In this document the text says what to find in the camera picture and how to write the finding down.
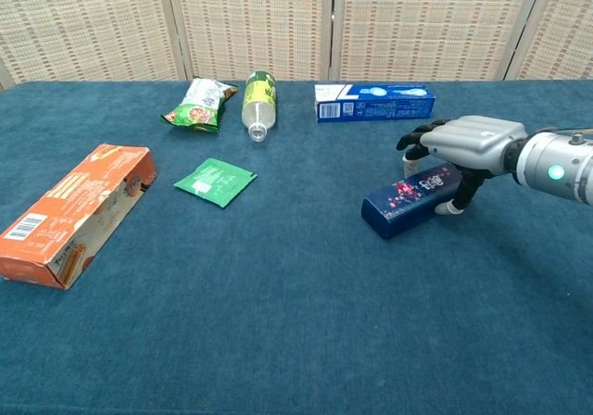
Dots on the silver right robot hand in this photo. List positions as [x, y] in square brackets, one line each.
[477, 144]

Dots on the navy blue glasses case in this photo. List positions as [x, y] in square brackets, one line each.
[407, 206]

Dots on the blue toothpaste box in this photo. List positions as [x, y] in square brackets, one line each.
[370, 104]

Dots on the clear bottle with yellow-green label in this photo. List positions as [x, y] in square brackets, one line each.
[259, 100]

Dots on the blue tablecloth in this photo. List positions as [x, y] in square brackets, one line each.
[278, 294]

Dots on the woven bamboo folding screen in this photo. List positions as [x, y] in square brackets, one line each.
[255, 16]

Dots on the green foil sachet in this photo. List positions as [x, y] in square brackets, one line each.
[215, 181]

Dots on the green and white snack bag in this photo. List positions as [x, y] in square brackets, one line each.
[199, 109]

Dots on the orange cardboard snack box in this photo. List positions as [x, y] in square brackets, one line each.
[69, 202]

